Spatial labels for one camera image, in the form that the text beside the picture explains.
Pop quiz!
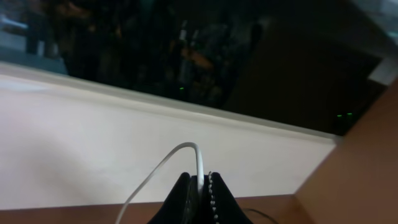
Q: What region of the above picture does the dark window pane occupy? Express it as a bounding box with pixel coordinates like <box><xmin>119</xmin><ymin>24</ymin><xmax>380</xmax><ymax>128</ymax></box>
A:
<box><xmin>1</xmin><ymin>0</ymin><xmax>397</xmax><ymax>136</ymax></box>

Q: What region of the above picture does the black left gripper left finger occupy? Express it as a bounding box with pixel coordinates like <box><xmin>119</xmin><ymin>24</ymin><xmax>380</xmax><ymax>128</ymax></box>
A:
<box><xmin>148</xmin><ymin>172</ymin><xmax>199</xmax><ymax>224</ymax></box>

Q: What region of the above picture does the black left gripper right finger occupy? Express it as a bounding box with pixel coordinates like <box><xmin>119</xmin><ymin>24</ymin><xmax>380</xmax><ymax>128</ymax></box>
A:
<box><xmin>203</xmin><ymin>172</ymin><xmax>252</xmax><ymax>224</ymax></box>

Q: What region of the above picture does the white USB cable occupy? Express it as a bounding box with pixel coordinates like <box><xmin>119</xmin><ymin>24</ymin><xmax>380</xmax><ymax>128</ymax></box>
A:
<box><xmin>114</xmin><ymin>142</ymin><xmax>205</xmax><ymax>224</ymax></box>

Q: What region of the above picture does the cardboard panel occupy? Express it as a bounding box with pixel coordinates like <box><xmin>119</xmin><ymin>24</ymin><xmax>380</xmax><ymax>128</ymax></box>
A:
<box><xmin>295</xmin><ymin>82</ymin><xmax>397</xmax><ymax>224</ymax></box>

